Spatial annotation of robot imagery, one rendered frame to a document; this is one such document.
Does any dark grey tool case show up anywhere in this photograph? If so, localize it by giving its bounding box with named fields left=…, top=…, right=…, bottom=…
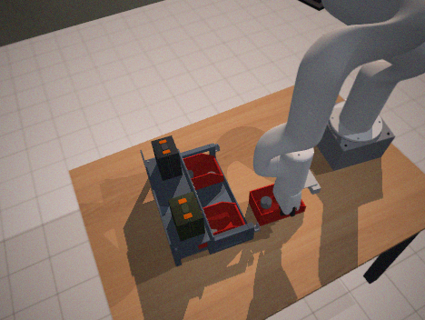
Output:
left=151, top=135, right=183, bottom=181

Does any red bin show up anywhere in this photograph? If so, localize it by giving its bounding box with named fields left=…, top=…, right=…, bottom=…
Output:
left=203, top=202, right=245, bottom=235
left=249, top=184, right=305, bottom=226
left=183, top=153, right=222, bottom=190

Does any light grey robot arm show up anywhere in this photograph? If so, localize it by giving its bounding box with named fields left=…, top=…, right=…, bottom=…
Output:
left=253, top=0, right=425, bottom=195

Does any olive green tool case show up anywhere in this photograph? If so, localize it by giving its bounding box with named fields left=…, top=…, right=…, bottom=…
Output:
left=168, top=192, right=205, bottom=241

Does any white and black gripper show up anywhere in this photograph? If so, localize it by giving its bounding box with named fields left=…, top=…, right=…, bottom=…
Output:
left=273, top=180, right=301, bottom=216

